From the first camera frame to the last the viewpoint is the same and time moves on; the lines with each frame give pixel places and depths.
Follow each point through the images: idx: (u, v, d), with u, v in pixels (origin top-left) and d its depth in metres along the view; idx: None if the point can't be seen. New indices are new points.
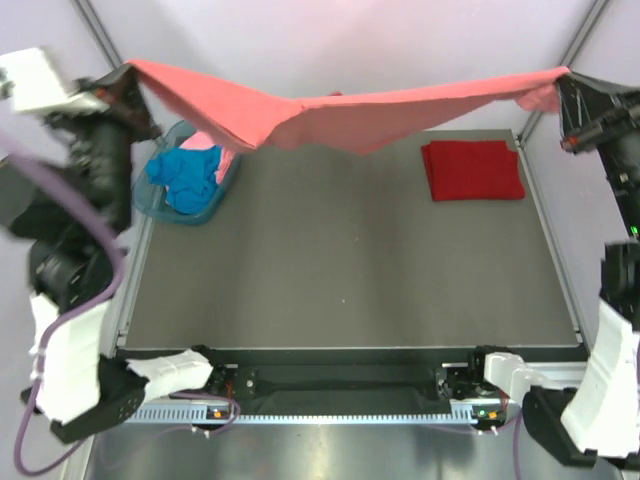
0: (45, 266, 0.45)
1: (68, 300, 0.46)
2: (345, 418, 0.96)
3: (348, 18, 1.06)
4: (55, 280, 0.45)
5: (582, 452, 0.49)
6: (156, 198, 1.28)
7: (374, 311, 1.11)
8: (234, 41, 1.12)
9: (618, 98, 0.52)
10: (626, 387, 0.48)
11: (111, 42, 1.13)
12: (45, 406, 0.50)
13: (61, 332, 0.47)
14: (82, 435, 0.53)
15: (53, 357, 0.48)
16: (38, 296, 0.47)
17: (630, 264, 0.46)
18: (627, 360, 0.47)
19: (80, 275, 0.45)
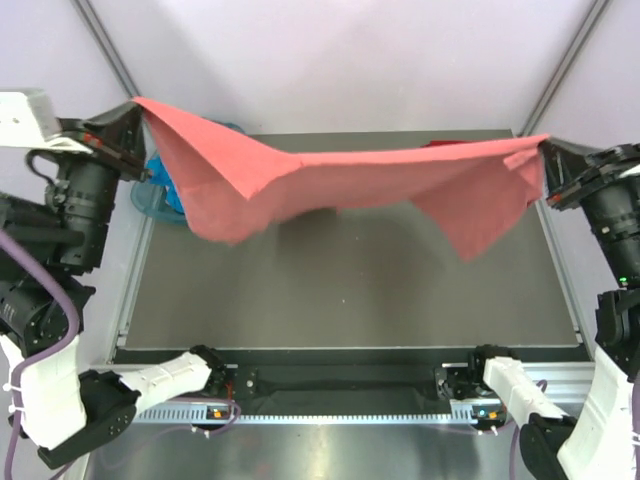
0: (3, 310, 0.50)
1: (29, 342, 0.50)
2: (345, 417, 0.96)
3: (348, 18, 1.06)
4: (14, 320, 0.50)
5: None
6: (156, 198, 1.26)
7: (376, 311, 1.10)
8: (234, 41, 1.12)
9: (592, 159, 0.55)
10: (621, 436, 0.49)
11: (110, 40, 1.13)
12: (32, 436, 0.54)
13: (28, 372, 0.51)
14: (70, 458, 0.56)
15: (29, 393, 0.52)
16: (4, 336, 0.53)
17: (623, 312, 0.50)
18: (621, 407, 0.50)
19: (39, 318, 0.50)
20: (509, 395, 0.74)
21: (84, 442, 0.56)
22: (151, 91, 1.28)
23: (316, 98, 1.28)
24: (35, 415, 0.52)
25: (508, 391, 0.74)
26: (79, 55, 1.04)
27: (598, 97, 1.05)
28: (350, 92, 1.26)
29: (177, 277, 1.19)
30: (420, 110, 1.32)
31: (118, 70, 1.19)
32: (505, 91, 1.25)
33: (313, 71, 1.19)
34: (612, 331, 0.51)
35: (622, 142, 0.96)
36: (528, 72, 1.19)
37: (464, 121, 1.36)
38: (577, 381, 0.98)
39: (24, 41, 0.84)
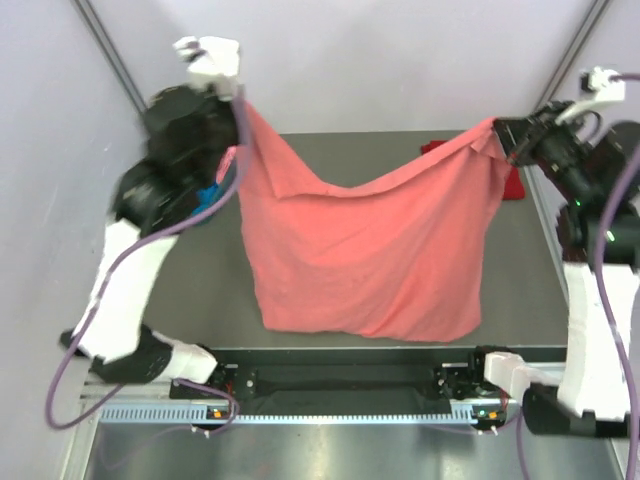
0: (133, 193, 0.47)
1: (152, 224, 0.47)
2: (345, 417, 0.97)
3: (351, 18, 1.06)
4: (144, 204, 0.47)
5: (581, 417, 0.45)
6: None
7: None
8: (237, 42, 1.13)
9: (533, 116, 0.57)
10: (602, 333, 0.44)
11: (111, 40, 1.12)
12: (92, 341, 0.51)
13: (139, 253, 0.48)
14: (114, 379, 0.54)
15: (115, 286, 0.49)
16: (119, 222, 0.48)
17: (574, 217, 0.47)
18: (595, 304, 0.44)
19: (165, 203, 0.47)
20: (508, 382, 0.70)
21: (128, 369, 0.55)
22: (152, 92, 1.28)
23: (315, 97, 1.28)
24: (111, 315, 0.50)
25: (507, 375, 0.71)
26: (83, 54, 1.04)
27: None
28: (349, 90, 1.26)
29: (180, 281, 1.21)
30: (420, 108, 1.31)
31: (118, 69, 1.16)
32: (505, 90, 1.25)
33: (313, 68, 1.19)
34: (568, 241, 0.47)
35: None
36: (529, 70, 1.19)
37: (463, 121, 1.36)
38: None
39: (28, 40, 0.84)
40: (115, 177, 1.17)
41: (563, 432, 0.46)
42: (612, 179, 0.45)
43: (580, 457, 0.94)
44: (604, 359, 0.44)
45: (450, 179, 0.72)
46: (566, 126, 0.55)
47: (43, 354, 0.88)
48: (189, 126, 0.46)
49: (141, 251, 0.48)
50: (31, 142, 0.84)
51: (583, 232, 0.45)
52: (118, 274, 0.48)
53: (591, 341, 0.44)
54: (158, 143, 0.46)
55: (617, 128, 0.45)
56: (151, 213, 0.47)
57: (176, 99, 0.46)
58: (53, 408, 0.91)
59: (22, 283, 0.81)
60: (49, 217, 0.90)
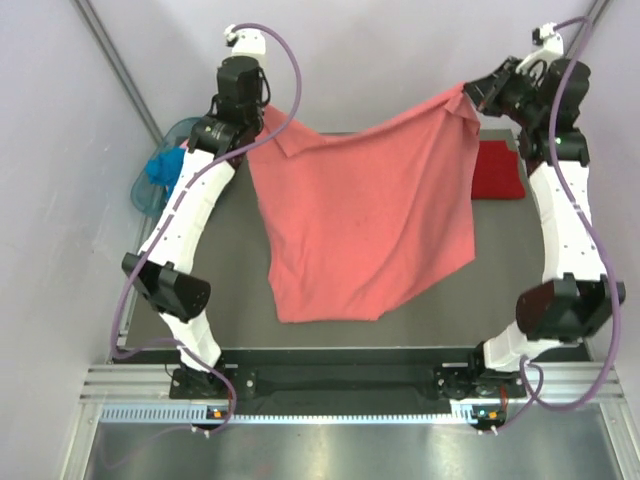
0: (210, 130, 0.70)
1: (226, 147, 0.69)
2: (345, 417, 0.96)
3: (353, 18, 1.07)
4: (220, 136, 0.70)
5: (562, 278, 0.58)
6: (157, 198, 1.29)
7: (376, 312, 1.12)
8: None
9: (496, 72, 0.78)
10: (566, 207, 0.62)
11: (112, 43, 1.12)
12: (167, 244, 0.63)
13: (213, 172, 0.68)
14: (177, 287, 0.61)
15: (188, 198, 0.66)
16: (194, 152, 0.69)
17: (532, 136, 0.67)
18: (556, 190, 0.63)
19: (235, 136, 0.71)
20: (508, 348, 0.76)
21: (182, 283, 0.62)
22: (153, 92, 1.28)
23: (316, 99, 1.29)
24: (181, 226, 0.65)
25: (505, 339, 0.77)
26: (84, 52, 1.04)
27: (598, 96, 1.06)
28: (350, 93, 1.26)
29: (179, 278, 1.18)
30: None
31: (119, 70, 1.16)
32: None
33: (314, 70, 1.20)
34: (528, 152, 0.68)
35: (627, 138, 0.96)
36: None
37: None
38: (577, 381, 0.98)
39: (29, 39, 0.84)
40: (115, 177, 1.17)
41: (550, 298, 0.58)
42: (551, 97, 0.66)
43: (580, 458, 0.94)
44: (574, 229, 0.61)
45: (432, 133, 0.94)
46: (524, 75, 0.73)
47: (43, 353, 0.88)
48: (249, 83, 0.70)
49: (213, 173, 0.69)
50: (31, 139, 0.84)
51: (537, 144, 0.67)
52: (192, 190, 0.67)
53: (561, 218, 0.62)
54: (229, 94, 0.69)
55: (556, 64, 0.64)
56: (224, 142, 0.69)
57: (239, 62, 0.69)
58: (53, 407, 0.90)
59: (21, 284, 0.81)
60: (49, 217, 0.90)
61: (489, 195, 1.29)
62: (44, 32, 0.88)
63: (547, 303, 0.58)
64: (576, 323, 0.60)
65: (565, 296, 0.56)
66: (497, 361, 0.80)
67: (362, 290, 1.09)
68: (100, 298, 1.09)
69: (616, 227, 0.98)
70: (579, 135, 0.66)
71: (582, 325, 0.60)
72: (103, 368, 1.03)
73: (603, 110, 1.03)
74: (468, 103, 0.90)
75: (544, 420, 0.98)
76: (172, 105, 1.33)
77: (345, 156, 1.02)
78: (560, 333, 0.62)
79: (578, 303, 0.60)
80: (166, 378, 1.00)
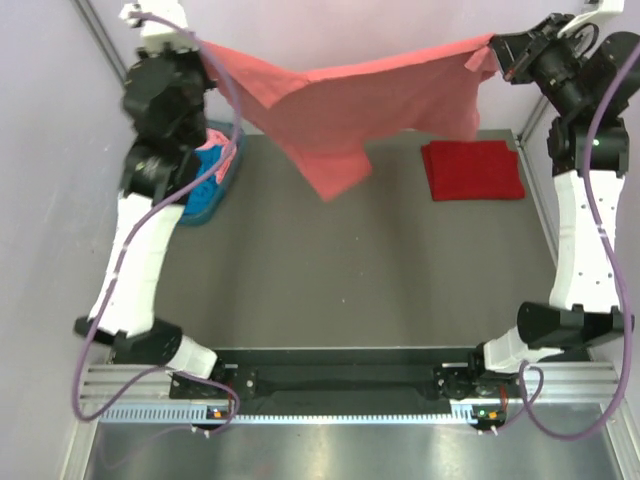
0: (145, 169, 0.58)
1: (166, 189, 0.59)
2: (344, 417, 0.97)
3: (352, 14, 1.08)
4: (155, 175, 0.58)
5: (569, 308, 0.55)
6: None
7: (374, 310, 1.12)
8: (242, 37, 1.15)
9: (532, 33, 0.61)
10: (589, 230, 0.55)
11: (113, 46, 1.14)
12: (114, 314, 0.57)
13: (154, 220, 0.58)
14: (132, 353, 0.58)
15: (133, 251, 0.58)
16: (130, 196, 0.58)
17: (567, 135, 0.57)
18: (582, 205, 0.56)
19: (176, 169, 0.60)
20: (509, 350, 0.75)
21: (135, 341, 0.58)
22: None
23: None
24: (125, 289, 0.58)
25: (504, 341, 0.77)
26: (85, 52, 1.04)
27: None
28: None
29: (180, 277, 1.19)
30: None
31: (118, 70, 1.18)
32: (504, 91, 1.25)
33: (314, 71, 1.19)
34: (558, 152, 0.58)
35: None
36: None
37: None
38: (577, 381, 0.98)
39: (33, 37, 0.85)
40: (115, 177, 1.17)
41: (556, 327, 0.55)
42: (601, 91, 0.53)
43: (580, 458, 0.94)
44: (593, 256, 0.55)
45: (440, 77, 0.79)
46: (566, 39, 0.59)
47: (42, 354, 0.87)
48: None
49: (159, 217, 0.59)
50: (33, 139, 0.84)
51: (571, 141, 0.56)
52: (134, 244, 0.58)
53: (579, 240, 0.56)
54: (153, 123, 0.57)
55: (611, 41, 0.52)
56: (165, 174, 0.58)
57: (147, 80, 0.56)
58: (52, 408, 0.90)
59: (21, 285, 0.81)
60: (49, 218, 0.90)
61: (490, 194, 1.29)
62: (43, 33, 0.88)
63: (552, 331, 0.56)
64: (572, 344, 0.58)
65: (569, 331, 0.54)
66: (496, 364, 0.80)
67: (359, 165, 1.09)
68: None
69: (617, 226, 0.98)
70: (622, 131, 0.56)
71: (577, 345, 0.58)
72: (103, 368, 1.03)
73: None
74: (491, 59, 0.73)
75: (544, 420, 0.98)
76: None
77: (338, 108, 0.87)
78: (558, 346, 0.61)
79: (585, 330, 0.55)
80: (166, 379, 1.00)
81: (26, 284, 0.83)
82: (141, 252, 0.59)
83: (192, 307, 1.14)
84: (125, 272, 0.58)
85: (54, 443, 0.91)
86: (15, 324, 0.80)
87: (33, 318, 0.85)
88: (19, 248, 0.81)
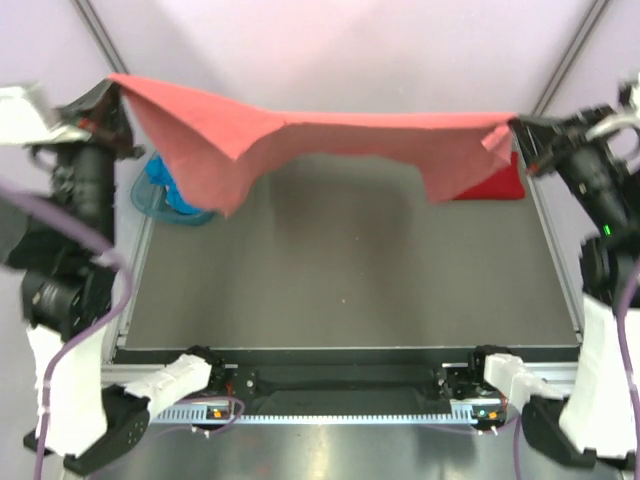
0: (43, 295, 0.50)
1: (72, 324, 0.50)
2: (346, 417, 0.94)
3: (349, 18, 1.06)
4: (55, 307, 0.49)
5: (581, 452, 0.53)
6: (156, 199, 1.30)
7: (374, 312, 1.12)
8: (237, 43, 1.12)
9: (559, 127, 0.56)
10: (616, 377, 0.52)
11: (113, 47, 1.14)
12: (58, 440, 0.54)
13: (68, 357, 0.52)
14: (95, 465, 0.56)
15: (64, 381, 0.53)
16: (36, 328, 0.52)
17: (604, 255, 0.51)
18: (615, 351, 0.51)
19: (80, 296, 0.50)
20: (509, 384, 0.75)
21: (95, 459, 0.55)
22: None
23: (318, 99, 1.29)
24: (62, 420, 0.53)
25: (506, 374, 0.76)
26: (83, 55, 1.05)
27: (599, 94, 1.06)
28: (349, 92, 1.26)
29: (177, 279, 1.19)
30: None
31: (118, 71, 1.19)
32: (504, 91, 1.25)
33: (313, 71, 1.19)
34: (597, 277, 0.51)
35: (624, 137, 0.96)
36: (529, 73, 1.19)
37: None
38: None
39: (31, 39, 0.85)
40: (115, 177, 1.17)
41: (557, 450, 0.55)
42: None
43: None
44: (613, 402, 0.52)
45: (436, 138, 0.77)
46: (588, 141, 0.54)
47: None
48: (42, 237, 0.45)
49: (70, 355, 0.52)
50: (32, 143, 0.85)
51: (610, 267, 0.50)
52: (58, 374, 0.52)
53: (605, 384, 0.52)
54: (34, 262, 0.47)
55: None
56: (65, 303, 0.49)
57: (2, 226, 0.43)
58: None
59: None
60: None
61: (490, 194, 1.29)
62: (41, 34, 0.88)
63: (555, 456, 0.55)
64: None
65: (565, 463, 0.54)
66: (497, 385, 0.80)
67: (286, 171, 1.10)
68: None
69: None
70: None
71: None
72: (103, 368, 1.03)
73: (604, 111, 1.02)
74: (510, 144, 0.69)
75: None
76: None
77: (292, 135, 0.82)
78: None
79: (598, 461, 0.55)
80: None
81: None
82: (69, 380, 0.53)
83: (193, 306, 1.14)
84: (56, 405, 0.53)
85: None
86: None
87: None
88: None
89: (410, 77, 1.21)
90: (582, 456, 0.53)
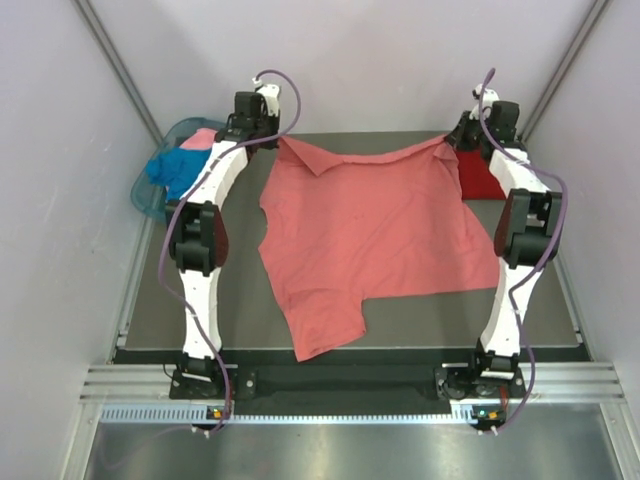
0: (233, 131, 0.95)
1: (245, 135, 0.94)
2: (345, 418, 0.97)
3: (349, 17, 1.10)
4: (239, 131, 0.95)
5: (516, 193, 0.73)
6: (156, 198, 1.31)
7: (402, 325, 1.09)
8: (239, 42, 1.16)
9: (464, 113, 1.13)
10: (518, 171, 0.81)
11: (112, 44, 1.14)
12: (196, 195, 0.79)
13: (236, 152, 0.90)
14: (211, 226, 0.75)
15: (223, 165, 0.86)
16: (220, 141, 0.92)
17: (500, 124, 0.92)
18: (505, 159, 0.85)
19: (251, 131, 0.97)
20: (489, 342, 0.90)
21: (216, 222, 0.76)
22: (154, 91, 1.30)
23: (321, 97, 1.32)
24: (214, 179, 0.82)
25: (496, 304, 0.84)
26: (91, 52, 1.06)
27: (592, 91, 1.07)
28: (348, 90, 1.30)
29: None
30: (420, 107, 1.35)
31: (118, 71, 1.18)
32: (503, 90, 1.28)
33: (313, 69, 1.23)
34: (483, 154, 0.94)
35: (616, 134, 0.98)
36: (526, 70, 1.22)
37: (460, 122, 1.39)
38: (576, 381, 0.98)
39: (39, 36, 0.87)
40: (115, 177, 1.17)
41: (511, 205, 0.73)
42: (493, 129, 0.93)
43: (581, 458, 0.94)
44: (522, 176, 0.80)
45: (414, 170, 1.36)
46: (476, 119, 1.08)
47: (43, 351, 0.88)
48: (250, 109, 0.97)
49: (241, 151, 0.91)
50: (38, 138, 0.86)
51: (489, 149, 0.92)
52: (224, 160, 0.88)
53: (514, 172, 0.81)
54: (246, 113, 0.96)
55: (503, 103, 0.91)
56: (250, 128, 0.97)
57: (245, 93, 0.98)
58: (53, 408, 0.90)
59: (20, 282, 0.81)
60: (49, 217, 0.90)
61: (485, 194, 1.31)
62: (44, 32, 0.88)
63: (511, 208, 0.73)
64: (541, 239, 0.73)
65: (519, 196, 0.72)
66: (496, 335, 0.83)
67: (339, 317, 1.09)
68: (101, 296, 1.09)
69: (613, 224, 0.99)
70: (518, 143, 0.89)
71: (546, 236, 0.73)
72: (103, 368, 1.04)
73: (599, 110, 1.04)
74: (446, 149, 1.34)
75: (544, 419, 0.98)
76: (174, 104, 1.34)
77: (332, 212, 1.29)
78: (527, 258, 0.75)
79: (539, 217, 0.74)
80: (165, 379, 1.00)
81: (27, 279, 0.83)
82: (223, 168, 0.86)
83: None
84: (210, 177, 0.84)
85: (56, 438, 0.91)
86: (18, 317, 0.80)
87: (36, 312, 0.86)
88: (18, 244, 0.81)
89: (408, 73, 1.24)
90: (519, 195, 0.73)
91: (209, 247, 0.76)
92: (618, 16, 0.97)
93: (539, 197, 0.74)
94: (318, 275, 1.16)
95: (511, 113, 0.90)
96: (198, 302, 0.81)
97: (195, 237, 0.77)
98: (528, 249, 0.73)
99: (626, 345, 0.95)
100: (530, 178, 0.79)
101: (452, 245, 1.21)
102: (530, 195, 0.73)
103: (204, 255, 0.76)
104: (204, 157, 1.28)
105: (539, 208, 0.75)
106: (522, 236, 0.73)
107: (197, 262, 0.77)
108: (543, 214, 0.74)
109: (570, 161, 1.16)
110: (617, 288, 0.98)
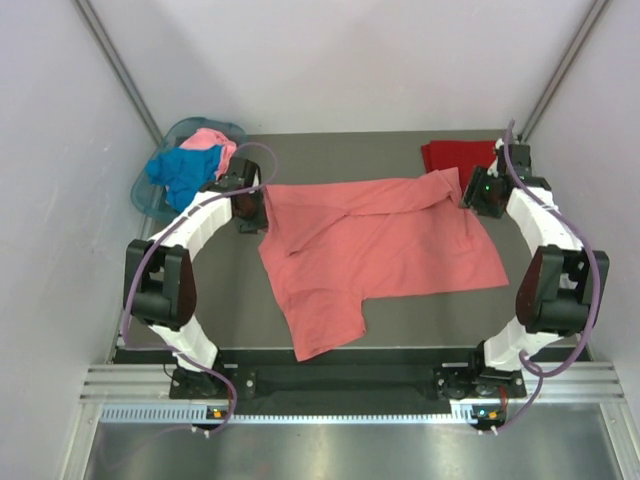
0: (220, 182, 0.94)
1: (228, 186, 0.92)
2: (344, 418, 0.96)
3: (349, 18, 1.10)
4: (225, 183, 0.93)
5: (549, 254, 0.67)
6: (156, 198, 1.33)
7: (402, 325, 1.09)
8: (239, 43, 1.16)
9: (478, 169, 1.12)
10: (545, 219, 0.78)
11: (111, 44, 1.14)
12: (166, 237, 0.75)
13: (217, 207, 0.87)
14: (176, 272, 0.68)
15: (201, 214, 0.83)
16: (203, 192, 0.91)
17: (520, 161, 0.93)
18: (530, 204, 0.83)
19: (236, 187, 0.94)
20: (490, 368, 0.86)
21: (184, 268, 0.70)
22: (154, 91, 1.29)
23: (323, 98, 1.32)
24: (189, 224, 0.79)
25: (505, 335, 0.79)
26: (90, 54, 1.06)
27: (592, 92, 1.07)
28: (349, 90, 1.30)
29: (215, 257, 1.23)
30: (420, 107, 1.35)
31: (118, 71, 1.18)
32: (503, 90, 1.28)
33: (313, 70, 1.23)
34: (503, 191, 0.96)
35: (616, 134, 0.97)
36: (526, 70, 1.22)
37: (460, 121, 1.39)
38: (576, 381, 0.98)
39: (38, 36, 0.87)
40: (115, 178, 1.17)
41: (542, 266, 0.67)
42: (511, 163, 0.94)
43: (581, 458, 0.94)
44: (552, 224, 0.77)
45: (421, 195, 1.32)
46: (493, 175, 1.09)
47: (43, 353, 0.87)
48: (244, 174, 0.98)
49: (221, 206, 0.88)
50: (37, 138, 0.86)
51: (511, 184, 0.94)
52: (203, 210, 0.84)
53: (542, 218, 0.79)
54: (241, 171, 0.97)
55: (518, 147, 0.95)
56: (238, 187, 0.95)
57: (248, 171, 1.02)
58: (52, 409, 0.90)
59: (19, 283, 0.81)
60: (49, 216, 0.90)
61: None
62: (43, 32, 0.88)
63: (542, 270, 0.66)
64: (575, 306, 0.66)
65: (551, 256, 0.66)
66: (497, 355, 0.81)
67: (338, 318, 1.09)
68: (100, 297, 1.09)
69: (613, 225, 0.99)
70: (538, 179, 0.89)
71: (580, 303, 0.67)
72: (103, 368, 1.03)
73: (599, 110, 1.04)
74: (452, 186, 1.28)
75: (544, 419, 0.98)
76: (174, 104, 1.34)
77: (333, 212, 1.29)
78: (557, 327, 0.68)
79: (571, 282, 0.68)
80: (165, 379, 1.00)
81: (26, 279, 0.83)
82: (200, 218, 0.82)
83: (222, 258, 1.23)
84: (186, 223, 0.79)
85: (56, 438, 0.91)
86: (18, 317, 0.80)
87: (36, 313, 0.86)
88: (17, 244, 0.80)
89: (408, 74, 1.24)
90: (552, 256, 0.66)
91: (170, 299, 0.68)
92: (618, 17, 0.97)
93: (574, 255, 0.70)
94: (317, 274, 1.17)
95: (524, 155, 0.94)
96: (181, 344, 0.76)
97: (155, 289, 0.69)
98: (560, 317, 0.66)
99: (626, 345, 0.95)
100: (561, 230, 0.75)
101: (451, 254, 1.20)
102: (562, 254, 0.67)
103: (164, 310, 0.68)
104: (204, 157, 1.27)
105: (572, 267, 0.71)
106: (553, 303, 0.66)
107: (158, 317, 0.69)
108: (577, 274, 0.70)
109: (571, 162, 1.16)
110: (617, 287, 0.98)
